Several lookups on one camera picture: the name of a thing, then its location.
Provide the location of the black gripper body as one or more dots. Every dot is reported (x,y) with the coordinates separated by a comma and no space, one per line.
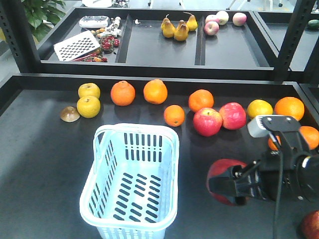
(265,179)

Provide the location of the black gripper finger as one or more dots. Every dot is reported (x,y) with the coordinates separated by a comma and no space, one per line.
(223,188)

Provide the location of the dark red apple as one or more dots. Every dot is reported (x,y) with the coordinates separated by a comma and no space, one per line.
(225,165)
(310,225)

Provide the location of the light blue plastic basket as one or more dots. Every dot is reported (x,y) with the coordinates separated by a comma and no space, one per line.
(132,187)

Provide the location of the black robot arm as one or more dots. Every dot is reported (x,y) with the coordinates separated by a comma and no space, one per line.
(310,176)

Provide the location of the orange beside red apples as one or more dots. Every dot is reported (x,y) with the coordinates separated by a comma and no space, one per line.
(200,99)

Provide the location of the small orange left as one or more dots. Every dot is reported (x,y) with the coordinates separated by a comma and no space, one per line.
(271,144)

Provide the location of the small orange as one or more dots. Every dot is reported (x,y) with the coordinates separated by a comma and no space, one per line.
(174,115)
(271,144)
(311,135)

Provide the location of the small orange right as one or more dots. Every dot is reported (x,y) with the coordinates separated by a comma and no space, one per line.
(311,135)

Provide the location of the bright red apple front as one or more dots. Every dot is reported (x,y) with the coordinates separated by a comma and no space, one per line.
(207,122)

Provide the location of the pink red apple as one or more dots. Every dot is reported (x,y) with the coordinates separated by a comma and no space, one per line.
(233,115)

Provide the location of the yellow citrus fruit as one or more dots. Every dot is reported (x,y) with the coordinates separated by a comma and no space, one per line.
(259,107)

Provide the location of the large orange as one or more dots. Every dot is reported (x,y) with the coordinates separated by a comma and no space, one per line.
(290,106)

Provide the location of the small orange centre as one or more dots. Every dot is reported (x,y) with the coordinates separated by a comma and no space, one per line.
(174,115)

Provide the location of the black wooden produce stand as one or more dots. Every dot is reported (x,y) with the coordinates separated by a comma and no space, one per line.
(45,161)

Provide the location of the orange back centre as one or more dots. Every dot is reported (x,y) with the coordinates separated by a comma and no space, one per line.
(155,92)

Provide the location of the orange back left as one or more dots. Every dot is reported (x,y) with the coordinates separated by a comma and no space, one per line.
(122,93)

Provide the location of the brown mushroom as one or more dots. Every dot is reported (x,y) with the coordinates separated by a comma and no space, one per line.
(69,114)

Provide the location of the checkerboard calibration board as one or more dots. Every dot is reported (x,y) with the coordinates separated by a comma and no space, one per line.
(76,46)

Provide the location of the white electronic scale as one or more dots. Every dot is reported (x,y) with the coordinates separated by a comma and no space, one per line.
(94,21)

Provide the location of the potted green plant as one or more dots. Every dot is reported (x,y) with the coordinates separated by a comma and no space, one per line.
(43,15)

